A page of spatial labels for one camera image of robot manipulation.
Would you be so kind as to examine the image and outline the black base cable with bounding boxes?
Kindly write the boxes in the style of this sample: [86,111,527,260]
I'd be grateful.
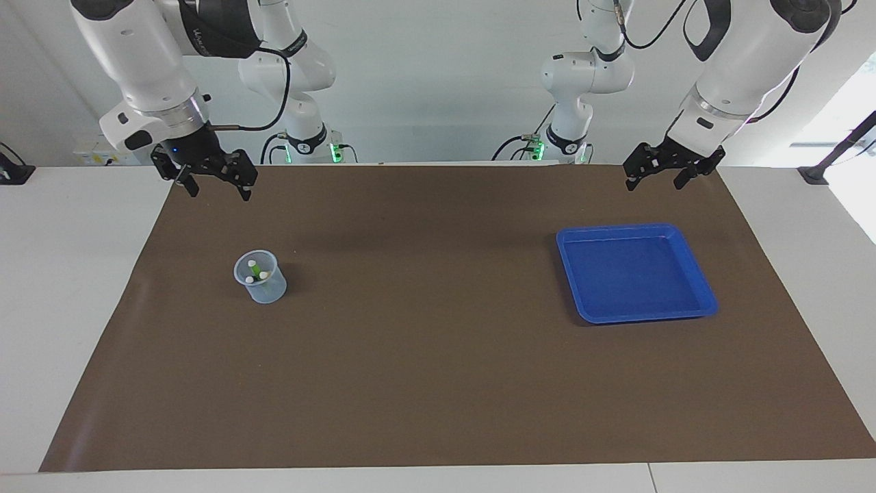
[491,103,556,162]
[259,132,289,165]

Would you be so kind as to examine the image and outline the black pole mount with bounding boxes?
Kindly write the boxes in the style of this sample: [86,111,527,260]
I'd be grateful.
[797,110,876,186]

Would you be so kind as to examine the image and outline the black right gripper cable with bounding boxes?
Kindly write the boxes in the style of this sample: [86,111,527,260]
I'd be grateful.
[205,41,294,132]

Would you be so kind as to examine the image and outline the blue plastic tray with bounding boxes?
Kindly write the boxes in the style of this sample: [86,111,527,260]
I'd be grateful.
[556,223,719,325]

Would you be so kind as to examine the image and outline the translucent plastic cup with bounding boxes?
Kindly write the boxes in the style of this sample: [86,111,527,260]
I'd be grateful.
[233,249,288,305]

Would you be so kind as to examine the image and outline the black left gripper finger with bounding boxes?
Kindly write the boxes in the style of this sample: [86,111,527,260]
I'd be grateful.
[673,147,726,191]
[623,142,675,192]

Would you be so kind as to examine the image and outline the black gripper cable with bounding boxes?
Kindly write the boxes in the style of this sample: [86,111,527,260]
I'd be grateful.
[205,41,294,132]
[613,0,860,125]

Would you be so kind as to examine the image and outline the black clamp mount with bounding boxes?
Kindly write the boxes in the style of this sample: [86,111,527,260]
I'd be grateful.
[0,142,36,186]

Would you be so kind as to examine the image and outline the white wall power box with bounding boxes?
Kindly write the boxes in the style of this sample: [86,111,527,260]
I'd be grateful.
[74,134,142,166]

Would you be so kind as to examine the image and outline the brown table mat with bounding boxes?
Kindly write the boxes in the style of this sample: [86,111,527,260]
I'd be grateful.
[39,163,876,473]

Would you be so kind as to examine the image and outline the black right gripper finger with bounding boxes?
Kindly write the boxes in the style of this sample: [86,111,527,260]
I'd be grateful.
[151,147,201,199]
[218,149,259,202]

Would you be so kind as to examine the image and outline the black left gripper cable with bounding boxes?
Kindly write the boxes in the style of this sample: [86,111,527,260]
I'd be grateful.
[613,0,860,125]

